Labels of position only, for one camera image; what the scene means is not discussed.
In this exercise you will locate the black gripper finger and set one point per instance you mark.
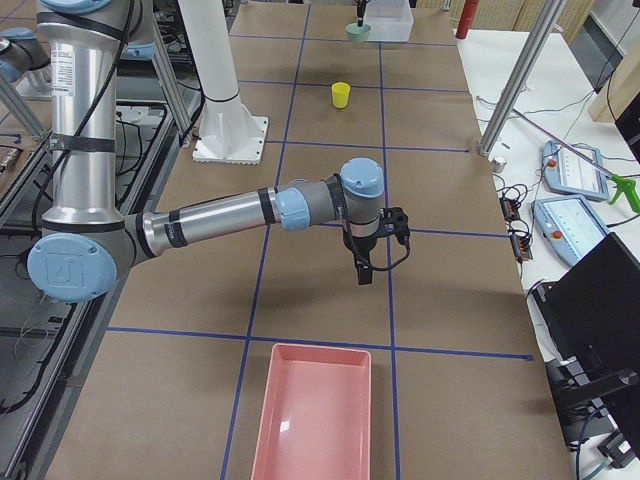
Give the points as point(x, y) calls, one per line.
point(364, 274)

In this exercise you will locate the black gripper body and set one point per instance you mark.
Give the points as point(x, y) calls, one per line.
point(363, 247)
point(360, 11)

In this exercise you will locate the mint green bowl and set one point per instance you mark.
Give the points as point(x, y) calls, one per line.
point(357, 33)

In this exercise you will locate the yellow plastic cup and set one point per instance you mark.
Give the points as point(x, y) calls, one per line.
point(340, 94)

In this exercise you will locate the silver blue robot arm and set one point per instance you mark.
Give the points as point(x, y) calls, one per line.
point(22, 52)
point(87, 244)

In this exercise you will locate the clear plastic storage box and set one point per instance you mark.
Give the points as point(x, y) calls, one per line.
point(390, 20)

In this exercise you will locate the red cylinder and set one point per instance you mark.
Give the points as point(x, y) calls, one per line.
point(466, 18)

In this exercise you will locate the small metal cylinder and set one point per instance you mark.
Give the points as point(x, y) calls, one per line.
point(498, 164)

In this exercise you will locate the pink plastic tray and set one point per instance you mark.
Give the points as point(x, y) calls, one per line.
point(316, 414)

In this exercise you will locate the blue teach pendant near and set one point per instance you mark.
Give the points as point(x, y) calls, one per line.
point(570, 225)

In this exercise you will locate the blue teach pendant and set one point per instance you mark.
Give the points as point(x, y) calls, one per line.
point(565, 173)
point(570, 225)

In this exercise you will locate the blue teach pendant far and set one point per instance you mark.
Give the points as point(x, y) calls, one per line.
point(565, 173)

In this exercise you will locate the white pedestal column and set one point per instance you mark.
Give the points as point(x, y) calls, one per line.
point(228, 132)

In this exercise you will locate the aluminium frame post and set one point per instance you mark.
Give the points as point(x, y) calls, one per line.
point(535, 42)

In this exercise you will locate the green handled reacher grabber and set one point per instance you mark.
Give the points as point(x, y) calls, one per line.
point(625, 186)

